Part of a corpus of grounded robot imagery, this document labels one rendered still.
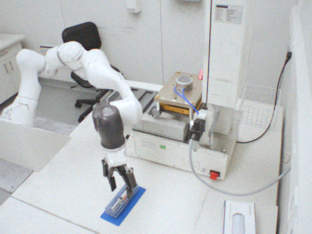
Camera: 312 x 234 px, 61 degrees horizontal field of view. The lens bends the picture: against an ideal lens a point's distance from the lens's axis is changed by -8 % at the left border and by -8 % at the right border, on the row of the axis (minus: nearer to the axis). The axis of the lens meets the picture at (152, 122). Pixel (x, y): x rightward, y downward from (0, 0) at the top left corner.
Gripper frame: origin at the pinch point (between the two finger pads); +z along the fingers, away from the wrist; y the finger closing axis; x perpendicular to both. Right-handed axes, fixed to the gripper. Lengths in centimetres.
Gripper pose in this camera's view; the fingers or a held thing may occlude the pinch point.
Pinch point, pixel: (121, 189)
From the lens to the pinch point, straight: 118.6
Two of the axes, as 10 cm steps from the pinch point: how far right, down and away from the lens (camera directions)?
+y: -8.7, -2.6, 4.3
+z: 0.5, 8.1, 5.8
